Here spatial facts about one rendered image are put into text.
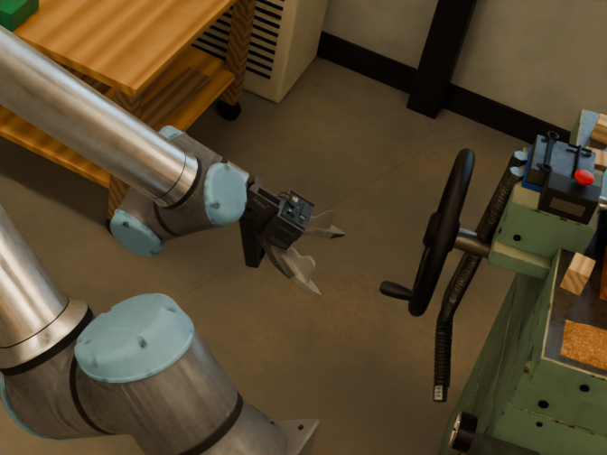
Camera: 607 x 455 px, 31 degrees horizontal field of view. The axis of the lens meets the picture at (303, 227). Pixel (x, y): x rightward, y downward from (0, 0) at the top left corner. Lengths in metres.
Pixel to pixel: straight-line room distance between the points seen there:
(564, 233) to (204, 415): 0.63
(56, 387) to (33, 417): 0.08
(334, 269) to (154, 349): 1.47
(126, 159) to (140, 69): 0.95
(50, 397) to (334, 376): 1.17
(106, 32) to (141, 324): 1.24
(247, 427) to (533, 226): 0.55
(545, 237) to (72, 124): 0.74
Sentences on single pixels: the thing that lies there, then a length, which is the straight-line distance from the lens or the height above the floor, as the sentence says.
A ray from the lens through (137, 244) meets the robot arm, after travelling 1.73.
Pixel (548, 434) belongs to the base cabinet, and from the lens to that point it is 1.83.
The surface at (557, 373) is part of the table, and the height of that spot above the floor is 0.88.
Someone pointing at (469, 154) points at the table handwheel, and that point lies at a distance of 1.79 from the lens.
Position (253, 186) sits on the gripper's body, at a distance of 1.80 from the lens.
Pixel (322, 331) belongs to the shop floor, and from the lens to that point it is 2.70.
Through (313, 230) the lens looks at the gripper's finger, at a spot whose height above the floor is 0.73.
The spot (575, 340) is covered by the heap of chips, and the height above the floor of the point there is 0.91.
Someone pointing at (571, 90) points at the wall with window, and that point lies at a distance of 3.28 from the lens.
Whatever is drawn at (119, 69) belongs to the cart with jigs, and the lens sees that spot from 2.48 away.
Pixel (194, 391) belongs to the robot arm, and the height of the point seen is 0.90.
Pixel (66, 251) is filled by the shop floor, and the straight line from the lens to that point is 2.80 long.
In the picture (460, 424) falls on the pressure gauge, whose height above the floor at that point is 0.69.
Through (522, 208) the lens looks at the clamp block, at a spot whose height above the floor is 0.96.
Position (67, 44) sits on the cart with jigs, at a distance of 2.54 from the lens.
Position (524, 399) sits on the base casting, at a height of 0.73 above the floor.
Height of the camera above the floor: 2.08
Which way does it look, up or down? 45 degrees down
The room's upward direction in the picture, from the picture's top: 13 degrees clockwise
